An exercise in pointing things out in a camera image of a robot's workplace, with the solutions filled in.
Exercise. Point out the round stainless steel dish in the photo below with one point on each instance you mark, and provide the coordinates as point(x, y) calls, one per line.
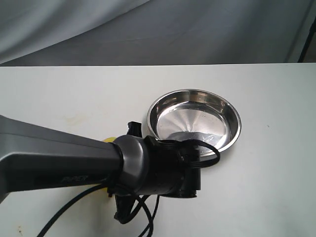
point(194, 114)

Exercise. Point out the black backdrop stand pole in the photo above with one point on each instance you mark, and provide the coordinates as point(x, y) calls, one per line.
point(308, 41)

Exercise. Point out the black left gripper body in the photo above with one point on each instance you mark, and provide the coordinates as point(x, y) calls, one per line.
point(154, 167)

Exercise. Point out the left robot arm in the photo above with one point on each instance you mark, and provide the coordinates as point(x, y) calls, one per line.
point(34, 157)

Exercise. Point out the grey backdrop cloth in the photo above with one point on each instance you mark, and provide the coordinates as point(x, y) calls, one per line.
point(152, 32)

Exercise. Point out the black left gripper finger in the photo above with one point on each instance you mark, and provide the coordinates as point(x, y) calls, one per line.
point(125, 211)
point(134, 129)

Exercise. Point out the yellow sponge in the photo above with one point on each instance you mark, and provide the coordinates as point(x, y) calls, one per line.
point(104, 190)

